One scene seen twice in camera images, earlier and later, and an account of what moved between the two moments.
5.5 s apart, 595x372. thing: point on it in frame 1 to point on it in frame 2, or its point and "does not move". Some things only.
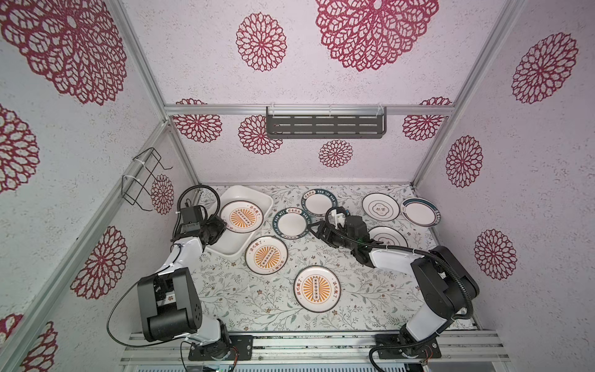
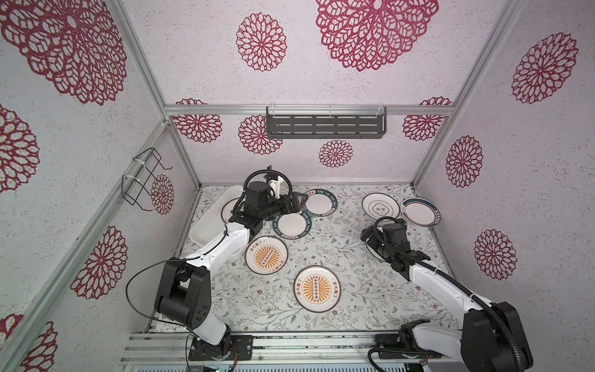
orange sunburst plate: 317,288 does not move
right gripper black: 325,228 to 366,233
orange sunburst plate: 266,255 does not move
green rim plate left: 291,223 does not move
